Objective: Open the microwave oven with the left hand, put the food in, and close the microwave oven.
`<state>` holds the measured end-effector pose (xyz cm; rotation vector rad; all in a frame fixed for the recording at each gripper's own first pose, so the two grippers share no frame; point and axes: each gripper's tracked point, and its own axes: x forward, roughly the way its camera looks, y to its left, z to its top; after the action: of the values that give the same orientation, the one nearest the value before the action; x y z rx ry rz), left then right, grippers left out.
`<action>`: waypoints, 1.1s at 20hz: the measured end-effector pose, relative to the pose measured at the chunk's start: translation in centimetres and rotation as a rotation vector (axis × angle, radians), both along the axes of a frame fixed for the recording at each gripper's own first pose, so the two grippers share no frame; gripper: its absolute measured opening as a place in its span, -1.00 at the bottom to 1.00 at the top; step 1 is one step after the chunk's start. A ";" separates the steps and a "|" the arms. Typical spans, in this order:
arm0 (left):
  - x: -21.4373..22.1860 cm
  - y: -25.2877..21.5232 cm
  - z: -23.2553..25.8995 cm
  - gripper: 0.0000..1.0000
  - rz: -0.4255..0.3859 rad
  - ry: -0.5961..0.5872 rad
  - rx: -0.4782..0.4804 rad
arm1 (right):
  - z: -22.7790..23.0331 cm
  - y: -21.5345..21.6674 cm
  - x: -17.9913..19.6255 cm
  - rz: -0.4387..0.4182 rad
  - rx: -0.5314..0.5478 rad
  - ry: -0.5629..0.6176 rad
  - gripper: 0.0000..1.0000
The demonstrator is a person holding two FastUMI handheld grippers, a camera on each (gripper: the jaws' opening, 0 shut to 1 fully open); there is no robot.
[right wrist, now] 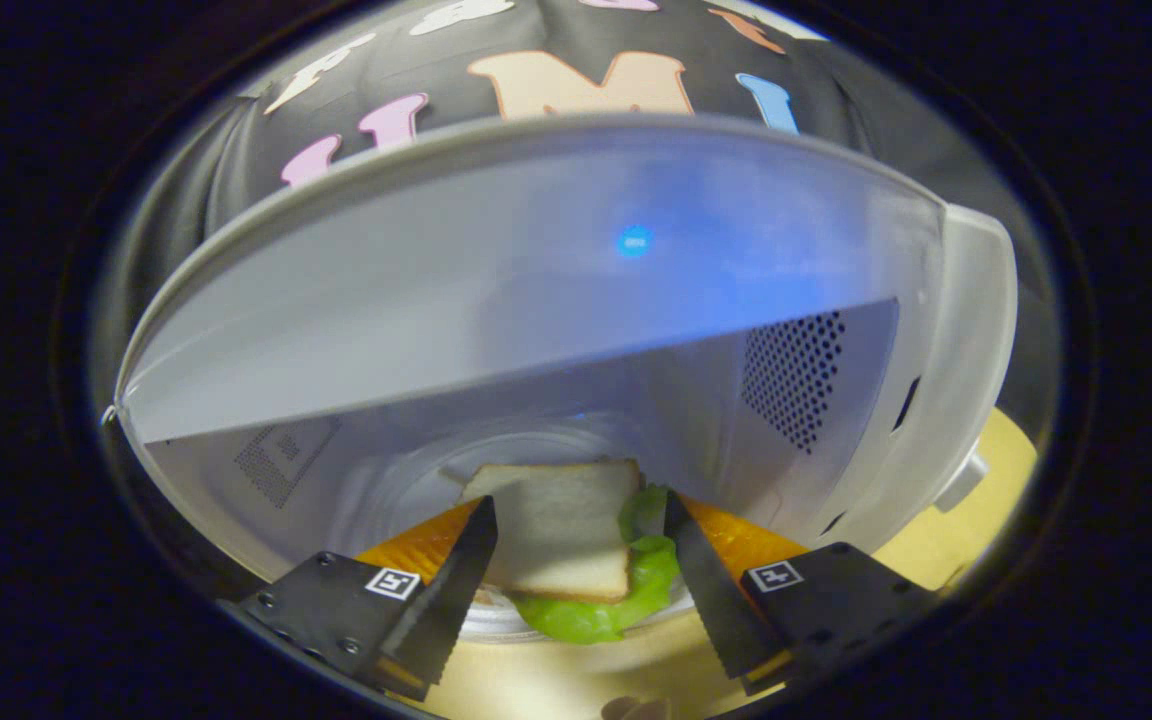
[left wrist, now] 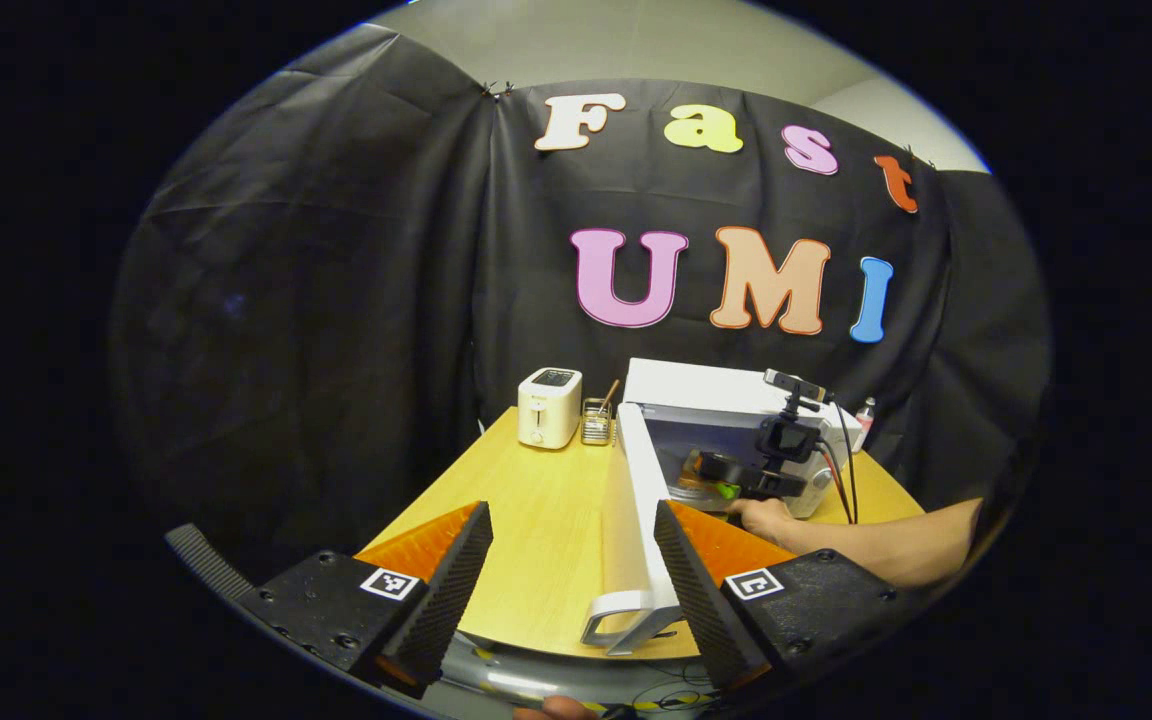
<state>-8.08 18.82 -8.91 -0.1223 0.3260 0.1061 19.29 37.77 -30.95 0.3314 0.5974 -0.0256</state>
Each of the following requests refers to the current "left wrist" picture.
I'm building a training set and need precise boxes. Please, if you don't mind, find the white microwave oven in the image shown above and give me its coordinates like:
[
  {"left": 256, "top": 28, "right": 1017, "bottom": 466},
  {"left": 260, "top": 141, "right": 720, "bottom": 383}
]
[{"left": 579, "top": 357, "right": 865, "bottom": 658}]

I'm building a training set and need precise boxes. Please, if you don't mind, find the black backdrop cloth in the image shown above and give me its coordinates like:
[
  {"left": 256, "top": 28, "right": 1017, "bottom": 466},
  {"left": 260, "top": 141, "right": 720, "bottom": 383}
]
[{"left": 106, "top": 22, "right": 1052, "bottom": 591}]

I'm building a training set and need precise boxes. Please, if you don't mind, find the wire utensil holder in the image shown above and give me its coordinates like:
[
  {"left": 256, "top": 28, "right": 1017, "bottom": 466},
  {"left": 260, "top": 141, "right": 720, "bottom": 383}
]
[{"left": 580, "top": 397, "right": 615, "bottom": 447}]

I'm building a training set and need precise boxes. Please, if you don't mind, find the black cable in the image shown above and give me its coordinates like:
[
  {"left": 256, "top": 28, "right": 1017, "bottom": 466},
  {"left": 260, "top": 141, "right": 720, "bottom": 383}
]
[{"left": 829, "top": 395, "right": 862, "bottom": 526}]

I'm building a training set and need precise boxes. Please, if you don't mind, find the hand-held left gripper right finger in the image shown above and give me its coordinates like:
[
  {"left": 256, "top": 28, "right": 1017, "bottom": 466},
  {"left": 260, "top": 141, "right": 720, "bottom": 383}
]
[{"left": 654, "top": 500, "right": 927, "bottom": 696}]

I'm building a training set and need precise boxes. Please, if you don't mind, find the red cable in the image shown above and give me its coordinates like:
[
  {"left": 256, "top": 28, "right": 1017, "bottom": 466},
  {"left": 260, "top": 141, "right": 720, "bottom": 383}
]
[{"left": 816, "top": 445, "right": 852, "bottom": 526}]

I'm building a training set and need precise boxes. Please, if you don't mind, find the white toaster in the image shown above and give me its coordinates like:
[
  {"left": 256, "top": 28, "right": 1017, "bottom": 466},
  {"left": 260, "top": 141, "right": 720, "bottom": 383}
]
[{"left": 517, "top": 366, "right": 584, "bottom": 450}]

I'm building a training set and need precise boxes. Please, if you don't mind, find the grey ribbed strip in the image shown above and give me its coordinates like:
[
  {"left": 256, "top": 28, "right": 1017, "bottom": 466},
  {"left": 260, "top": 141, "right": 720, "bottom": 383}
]
[{"left": 164, "top": 523, "right": 257, "bottom": 603}]

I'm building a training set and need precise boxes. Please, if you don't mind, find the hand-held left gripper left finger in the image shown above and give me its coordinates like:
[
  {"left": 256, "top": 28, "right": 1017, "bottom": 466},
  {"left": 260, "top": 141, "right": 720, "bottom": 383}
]
[{"left": 241, "top": 500, "right": 495, "bottom": 701}]

